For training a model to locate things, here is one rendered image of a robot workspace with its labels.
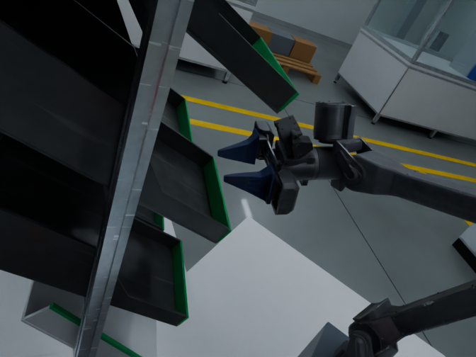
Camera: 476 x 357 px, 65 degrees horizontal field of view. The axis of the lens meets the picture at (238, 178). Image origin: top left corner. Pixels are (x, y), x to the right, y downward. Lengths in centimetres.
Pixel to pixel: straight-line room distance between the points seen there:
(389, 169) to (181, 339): 58
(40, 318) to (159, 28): 37
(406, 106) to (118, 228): 546
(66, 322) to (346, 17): 990
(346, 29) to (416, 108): 487
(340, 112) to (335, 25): 950
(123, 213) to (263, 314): 74
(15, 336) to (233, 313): 46
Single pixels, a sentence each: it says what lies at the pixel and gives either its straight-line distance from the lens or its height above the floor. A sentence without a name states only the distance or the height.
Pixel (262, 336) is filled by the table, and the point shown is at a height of 86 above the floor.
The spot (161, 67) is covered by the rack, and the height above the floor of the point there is 153.
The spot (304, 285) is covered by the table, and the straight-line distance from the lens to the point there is 115.
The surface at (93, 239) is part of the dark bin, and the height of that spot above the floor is 124.
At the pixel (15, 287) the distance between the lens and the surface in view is 94.
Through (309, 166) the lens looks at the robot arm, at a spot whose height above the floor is 135.
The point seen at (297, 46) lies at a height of 33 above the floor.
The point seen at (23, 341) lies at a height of 86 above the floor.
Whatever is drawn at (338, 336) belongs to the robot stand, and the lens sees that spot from 81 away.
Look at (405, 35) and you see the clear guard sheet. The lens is 566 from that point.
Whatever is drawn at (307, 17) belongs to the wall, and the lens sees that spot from 974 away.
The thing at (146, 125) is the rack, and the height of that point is 149.
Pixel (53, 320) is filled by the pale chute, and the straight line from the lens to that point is 51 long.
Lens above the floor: 162
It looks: 33 degrees down
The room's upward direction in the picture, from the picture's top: 25 degrees clockwise
